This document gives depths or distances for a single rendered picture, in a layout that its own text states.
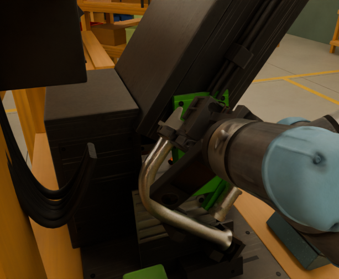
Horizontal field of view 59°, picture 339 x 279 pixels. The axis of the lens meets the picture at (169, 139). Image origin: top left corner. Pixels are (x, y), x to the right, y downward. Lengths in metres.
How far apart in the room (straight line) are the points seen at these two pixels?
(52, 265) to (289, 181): 0.65
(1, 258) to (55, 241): 0.53
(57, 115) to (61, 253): 0.36
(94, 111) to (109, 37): 3.10
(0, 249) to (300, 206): 0.26
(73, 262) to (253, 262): 0.41
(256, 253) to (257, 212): 0.14
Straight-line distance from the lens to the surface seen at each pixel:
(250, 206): 0.89
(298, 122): 0.45
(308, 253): 0.77
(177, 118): 0.48
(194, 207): 0.67
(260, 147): 0.27
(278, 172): 0.24
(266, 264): 0.76
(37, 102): 1.32
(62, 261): 0.80
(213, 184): 0.64
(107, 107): 0.61
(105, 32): 3.71
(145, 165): 0.54
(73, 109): 0.62
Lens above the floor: 1.47
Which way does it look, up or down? 29 degrees down
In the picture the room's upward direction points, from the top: straight up
